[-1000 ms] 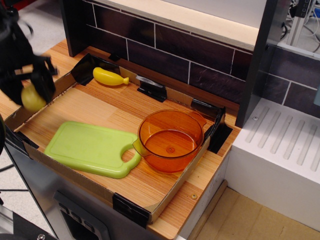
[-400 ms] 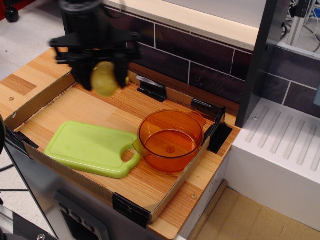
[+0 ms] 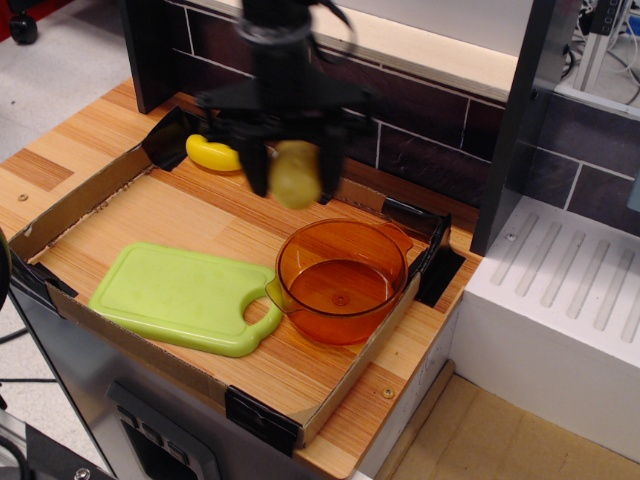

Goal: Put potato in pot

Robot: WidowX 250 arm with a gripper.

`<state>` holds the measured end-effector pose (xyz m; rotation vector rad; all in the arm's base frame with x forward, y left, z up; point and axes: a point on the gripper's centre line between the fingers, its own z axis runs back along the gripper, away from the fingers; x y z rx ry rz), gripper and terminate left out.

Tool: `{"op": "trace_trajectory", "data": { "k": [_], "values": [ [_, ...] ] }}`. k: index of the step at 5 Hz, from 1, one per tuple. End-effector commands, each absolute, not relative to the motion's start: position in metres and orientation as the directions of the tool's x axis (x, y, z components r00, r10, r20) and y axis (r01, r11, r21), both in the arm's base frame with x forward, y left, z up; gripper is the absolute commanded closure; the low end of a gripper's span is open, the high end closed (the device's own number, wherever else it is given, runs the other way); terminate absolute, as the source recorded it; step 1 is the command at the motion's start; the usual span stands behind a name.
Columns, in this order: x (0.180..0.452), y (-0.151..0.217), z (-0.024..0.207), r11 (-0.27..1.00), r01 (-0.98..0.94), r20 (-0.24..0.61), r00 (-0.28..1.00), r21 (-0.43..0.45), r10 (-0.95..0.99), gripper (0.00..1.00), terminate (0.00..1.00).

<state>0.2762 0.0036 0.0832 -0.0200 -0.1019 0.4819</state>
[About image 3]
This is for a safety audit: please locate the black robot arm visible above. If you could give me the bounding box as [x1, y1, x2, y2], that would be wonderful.
[196, 1, 373, 200]

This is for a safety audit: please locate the black caster wheel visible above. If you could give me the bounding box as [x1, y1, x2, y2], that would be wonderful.
[9, 12, 38, 45]

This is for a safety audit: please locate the white dish drainer sink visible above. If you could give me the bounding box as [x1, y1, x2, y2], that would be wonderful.
[450, 198, 639, 460]

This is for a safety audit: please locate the cardboard fence with black tape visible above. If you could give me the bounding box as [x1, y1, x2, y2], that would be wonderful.
[8, 105, 467, 458]

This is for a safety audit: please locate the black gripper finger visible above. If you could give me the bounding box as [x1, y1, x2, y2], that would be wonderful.
[319, 134, 346, 196]
[238, 140, 269, 196]

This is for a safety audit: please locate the orange transparent plastic pot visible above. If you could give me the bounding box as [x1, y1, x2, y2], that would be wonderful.
[266, 219, 413, 346]

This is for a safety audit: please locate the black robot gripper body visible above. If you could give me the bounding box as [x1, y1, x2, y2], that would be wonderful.
[196, 40, 373, 145]

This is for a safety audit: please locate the yellow toy banana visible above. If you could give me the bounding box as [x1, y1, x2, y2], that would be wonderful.
[186, 134, 242, 172]

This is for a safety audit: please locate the green plastic cutting board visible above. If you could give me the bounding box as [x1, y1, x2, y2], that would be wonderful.
[88, 242, 282, 358]

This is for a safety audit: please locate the yellow-green toy potato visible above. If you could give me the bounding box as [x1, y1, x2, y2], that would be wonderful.
[268, 140, 322, 210]

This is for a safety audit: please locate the silver toy oven front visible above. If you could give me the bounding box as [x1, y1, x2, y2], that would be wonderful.
[10, 286, 318, 479]

